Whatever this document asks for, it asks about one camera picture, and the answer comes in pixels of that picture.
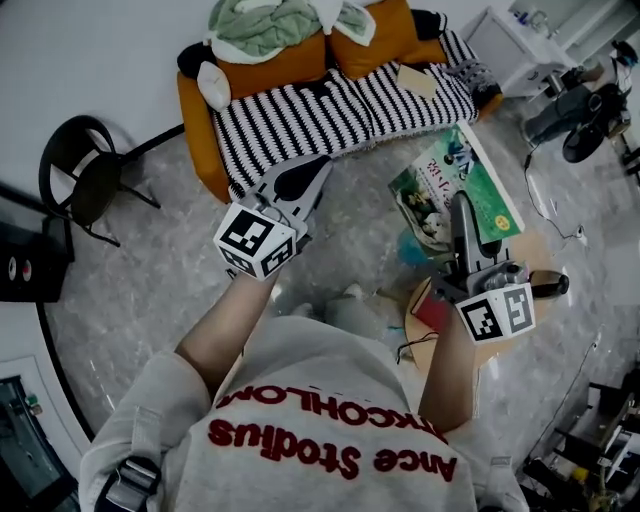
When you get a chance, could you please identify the green illustrated book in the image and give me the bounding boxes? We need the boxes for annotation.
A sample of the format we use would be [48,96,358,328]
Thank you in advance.
[388,122,526,259]

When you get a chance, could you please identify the grey and black shoulder strap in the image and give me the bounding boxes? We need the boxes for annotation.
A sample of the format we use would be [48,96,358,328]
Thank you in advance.
[99,455,162,512]

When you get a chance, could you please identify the red notebook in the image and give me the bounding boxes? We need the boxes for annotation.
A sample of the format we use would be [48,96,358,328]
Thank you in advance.
[411,293,452,334]

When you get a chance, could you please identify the green and white fleece blanket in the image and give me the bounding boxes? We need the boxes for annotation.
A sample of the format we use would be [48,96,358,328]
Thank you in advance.
[203,0,377,65]

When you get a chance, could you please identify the beige cardboard piece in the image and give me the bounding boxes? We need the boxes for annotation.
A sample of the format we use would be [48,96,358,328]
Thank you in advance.
[396,63,439,99]

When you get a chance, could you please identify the orange sofa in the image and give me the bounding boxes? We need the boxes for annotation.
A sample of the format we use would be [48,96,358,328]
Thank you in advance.
[175,0,505,204]

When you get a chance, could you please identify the white shelf unit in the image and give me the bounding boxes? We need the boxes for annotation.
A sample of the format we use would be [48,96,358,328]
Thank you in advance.
[507,0,640,67]

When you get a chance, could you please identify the long black floor cable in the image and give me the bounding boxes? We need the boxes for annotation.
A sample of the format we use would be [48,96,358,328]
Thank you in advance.
[524,324,602,462]

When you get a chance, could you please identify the black metal chair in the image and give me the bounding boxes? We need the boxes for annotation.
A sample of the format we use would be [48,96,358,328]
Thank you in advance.
[38,114,162,248]

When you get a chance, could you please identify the black office chair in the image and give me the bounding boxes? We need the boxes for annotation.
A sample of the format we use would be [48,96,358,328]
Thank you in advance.
[561,82,632,164]

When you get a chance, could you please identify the grey knitted cloth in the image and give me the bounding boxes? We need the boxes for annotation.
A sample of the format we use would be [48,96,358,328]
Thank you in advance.
[448,58,502,107]

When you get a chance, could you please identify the black equipment rack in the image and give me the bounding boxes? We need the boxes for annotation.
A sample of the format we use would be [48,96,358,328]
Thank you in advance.
[519,381,640,512]

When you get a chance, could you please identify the white appliance with dark window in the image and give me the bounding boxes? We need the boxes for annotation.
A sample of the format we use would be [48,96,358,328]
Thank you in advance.
[0,354,97,512]

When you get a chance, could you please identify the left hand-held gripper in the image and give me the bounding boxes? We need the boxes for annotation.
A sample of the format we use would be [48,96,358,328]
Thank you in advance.
[213,154,334,282]

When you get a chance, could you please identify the person's left forearm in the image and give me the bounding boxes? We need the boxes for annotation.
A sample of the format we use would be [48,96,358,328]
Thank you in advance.
[174,272,281,399]

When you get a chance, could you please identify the round wooden table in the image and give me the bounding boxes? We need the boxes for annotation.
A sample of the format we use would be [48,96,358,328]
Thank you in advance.
[403,222,557,374]

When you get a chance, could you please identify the black speaker box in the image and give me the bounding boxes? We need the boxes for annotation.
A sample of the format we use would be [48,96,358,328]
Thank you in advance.
[0,214,76,304]

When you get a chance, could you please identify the black floor cable with plug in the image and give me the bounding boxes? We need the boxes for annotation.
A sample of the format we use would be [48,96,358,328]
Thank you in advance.
[522,143,587,247]

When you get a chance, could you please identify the person's grey trousers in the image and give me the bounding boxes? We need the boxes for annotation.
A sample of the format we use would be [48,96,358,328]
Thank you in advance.
[289,283,401,347]

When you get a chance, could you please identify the thin black cable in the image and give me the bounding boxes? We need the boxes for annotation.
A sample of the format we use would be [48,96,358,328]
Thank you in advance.
[395,331,441,365]

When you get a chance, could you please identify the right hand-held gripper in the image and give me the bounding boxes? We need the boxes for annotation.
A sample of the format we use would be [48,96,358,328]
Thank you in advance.
[432,191,571,346]

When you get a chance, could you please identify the small white pillow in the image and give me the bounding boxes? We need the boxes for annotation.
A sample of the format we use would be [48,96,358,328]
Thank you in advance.
[196,61,233,112]

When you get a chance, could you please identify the black pole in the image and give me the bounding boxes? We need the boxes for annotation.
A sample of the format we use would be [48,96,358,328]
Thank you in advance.
[118,122,187,162]

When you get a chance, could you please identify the person's right forearm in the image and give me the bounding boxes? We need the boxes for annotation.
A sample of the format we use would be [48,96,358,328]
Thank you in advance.
[418,309,480,434]

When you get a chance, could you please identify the teal plastic bag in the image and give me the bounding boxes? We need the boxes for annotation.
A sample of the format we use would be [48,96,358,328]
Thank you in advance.
[396,231,432,267]

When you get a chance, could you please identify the black and white striped blanket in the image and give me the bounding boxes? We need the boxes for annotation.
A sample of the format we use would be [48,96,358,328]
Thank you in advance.
[209,29,482,190]

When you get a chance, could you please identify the white cabinet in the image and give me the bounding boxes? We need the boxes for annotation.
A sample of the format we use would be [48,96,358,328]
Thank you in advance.
[459,4,582,99]

